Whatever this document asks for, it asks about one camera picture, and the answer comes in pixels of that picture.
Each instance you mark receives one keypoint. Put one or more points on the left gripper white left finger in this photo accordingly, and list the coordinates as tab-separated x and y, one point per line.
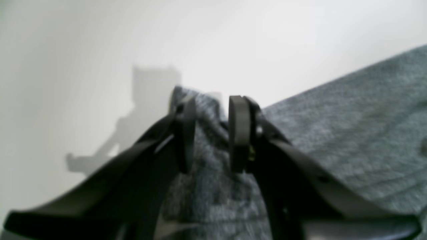
121	200

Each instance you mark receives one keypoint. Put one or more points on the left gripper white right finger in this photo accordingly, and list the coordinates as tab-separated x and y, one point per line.
303	200

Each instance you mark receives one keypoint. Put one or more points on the grey long-sleeve T-shirt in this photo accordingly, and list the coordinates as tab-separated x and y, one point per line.
367	128

